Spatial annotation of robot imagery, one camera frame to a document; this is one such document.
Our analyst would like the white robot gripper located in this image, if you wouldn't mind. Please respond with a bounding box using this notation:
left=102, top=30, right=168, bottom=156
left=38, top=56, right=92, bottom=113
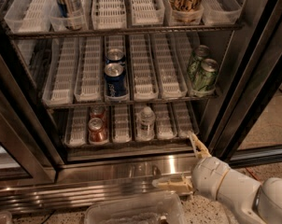
left=152, top=131, right=231, bottom=201

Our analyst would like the clear plastic water bottle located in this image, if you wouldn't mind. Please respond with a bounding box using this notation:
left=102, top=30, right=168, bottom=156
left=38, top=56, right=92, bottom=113
left=137, top=106, right=156, bottom=141

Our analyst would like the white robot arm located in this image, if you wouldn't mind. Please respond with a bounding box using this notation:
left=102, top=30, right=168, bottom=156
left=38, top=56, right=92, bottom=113
left=152, top=132, right=282, bottom=224

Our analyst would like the stainless steel fridge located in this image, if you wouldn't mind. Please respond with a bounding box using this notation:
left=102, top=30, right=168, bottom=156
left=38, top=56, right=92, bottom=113
left=0, top=0, right=282, bottom=214

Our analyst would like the clear plastic storage bin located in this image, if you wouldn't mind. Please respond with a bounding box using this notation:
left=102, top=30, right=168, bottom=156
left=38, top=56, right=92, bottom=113
left=84, top=191, right=187, bottom=224

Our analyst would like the front green soda can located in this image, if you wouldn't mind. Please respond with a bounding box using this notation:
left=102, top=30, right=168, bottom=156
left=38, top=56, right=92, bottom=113
left=192, top=59, right=219, bottom=91

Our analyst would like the green soda can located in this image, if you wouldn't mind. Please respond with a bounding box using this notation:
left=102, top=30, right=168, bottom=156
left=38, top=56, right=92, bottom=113
left=192, top=59, right=219, bottom=91
left=187, top=45, right=210, bottom=80

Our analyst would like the front red soda can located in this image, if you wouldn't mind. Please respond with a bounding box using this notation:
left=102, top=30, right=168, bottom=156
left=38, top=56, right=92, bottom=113
left=88, top=118, right=107, bottom=144

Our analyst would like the red soda can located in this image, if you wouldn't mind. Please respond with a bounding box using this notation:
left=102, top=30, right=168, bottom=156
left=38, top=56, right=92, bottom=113
left=90, top=105, right=106, bottom=122
left=88, top=118, right=107, bottom=144

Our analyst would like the rear red soda can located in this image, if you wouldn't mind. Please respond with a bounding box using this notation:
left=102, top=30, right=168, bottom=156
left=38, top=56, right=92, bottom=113
left=90, top=105, right=106, bottom=122

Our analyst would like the rear green soda can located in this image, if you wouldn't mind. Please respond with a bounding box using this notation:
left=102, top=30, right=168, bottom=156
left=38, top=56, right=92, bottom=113
left=187, top=45, right=210, bottom=80

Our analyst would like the front blue soda can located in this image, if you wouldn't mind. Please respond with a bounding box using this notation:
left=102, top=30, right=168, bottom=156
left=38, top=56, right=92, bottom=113
left=104, top=63, right=127, bottom=97

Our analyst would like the blue soda can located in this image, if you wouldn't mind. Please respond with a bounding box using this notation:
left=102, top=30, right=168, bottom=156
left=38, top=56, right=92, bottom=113
left=106, top=49, right=126, bottom=66
left=104, top=63, right=127, bottom=97

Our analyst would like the rear blue soda can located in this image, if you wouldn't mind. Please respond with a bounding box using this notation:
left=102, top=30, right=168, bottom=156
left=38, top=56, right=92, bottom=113
left=106, top=49, right=126, bottom=66

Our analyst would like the tall gold can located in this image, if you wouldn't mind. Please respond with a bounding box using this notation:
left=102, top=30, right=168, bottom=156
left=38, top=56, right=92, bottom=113
left=168, top=0, right=204, bottom=22

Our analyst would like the small clear container corner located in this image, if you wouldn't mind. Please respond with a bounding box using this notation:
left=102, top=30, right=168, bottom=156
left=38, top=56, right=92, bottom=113
left=0, top=211, right=12, bottom=224

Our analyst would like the tall silver blue can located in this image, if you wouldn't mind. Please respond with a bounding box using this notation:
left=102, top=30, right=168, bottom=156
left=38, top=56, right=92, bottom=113
left=56, top=0, right=83, bottom=30

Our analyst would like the orange extension cable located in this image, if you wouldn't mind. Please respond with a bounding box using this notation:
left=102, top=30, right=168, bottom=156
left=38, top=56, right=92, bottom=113
left=245, top=167, right=261, bottom=181

